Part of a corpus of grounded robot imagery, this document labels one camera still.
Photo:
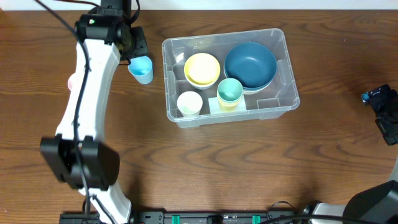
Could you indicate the white plastic cup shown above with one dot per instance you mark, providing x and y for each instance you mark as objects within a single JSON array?
[{"x": 189, "y": 103}]

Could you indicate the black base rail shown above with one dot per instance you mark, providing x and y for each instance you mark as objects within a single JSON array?
[{"x": 287, "y": 216}]

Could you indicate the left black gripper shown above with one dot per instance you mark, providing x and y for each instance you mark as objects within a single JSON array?
[{"x": 137, "y": 45}]

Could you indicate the yellow small bowl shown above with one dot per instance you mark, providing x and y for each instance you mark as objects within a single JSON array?
[{"x": 202, "y": 69}]

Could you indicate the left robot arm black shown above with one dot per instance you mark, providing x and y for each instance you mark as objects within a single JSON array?
[{"x": 77, "y": 155}]

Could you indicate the pink plastic cup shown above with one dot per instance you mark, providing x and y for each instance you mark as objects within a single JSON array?
[{"x": 70, "y": 82}]

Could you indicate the clear plastic storage container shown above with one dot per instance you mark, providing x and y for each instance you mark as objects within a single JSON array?
[{"x": 279, "y": 97}]

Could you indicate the blue plastic cup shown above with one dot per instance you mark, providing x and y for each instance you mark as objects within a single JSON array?
[{"x": 142, "y": 69}]

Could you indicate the dark blue bowl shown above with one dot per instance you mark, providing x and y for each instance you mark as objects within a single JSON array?
[
  {"x": 252, "y": 81},
  {"x": 250, "y": 56}
]

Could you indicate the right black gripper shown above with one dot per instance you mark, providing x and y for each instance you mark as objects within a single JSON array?
[{"x": 382, "y": 113}]

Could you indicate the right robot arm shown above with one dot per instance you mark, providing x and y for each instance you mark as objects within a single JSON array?
[{"x": 378, "y": 204}]

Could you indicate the white small bowl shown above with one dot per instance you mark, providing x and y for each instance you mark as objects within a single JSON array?
[{"x": 201, "y": 86}]

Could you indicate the yellow plastic cup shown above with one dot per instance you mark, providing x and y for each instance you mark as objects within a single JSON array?
[
  {"x": 221, "y": 99},
  {"x": 228, "y": 109}
]

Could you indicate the green plastic cup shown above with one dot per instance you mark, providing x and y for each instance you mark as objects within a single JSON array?
[{"x": 230, "y": 90}]

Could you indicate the beige large bowl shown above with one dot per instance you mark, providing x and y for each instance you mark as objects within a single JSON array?
[{"x": 251, "y": 92}]

